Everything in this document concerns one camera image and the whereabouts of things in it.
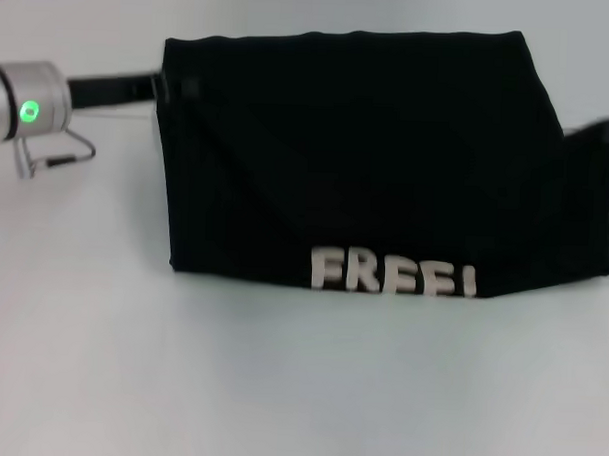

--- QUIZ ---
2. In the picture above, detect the black shirt with FREE print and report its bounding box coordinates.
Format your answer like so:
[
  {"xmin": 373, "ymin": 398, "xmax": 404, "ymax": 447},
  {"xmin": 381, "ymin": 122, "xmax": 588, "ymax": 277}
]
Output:
[{"xmin": 149, "ymin": 17, "xmax": 609, "ymax": 304}]

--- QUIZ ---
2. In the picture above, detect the silver cable plug left arm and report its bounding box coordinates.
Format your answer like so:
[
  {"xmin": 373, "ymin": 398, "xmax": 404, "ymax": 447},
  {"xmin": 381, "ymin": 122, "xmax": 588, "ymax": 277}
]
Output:
[{"xmin": 10, "ymin": 137, "xmax": 39, "ymax": 181}]

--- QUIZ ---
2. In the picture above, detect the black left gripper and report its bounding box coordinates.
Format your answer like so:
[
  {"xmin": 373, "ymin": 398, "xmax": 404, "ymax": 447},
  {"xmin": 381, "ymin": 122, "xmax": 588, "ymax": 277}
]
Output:
[{"xmin": 64, "ymin": 67, "xmax": 202, "ymax": 115}]

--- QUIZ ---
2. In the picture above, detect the thin black cable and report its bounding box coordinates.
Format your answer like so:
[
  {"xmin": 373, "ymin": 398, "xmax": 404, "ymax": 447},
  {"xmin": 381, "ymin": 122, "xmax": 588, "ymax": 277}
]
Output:
[{"xmin": 23, "ymin": 125, "xmax": 98, "ymax": 171}]

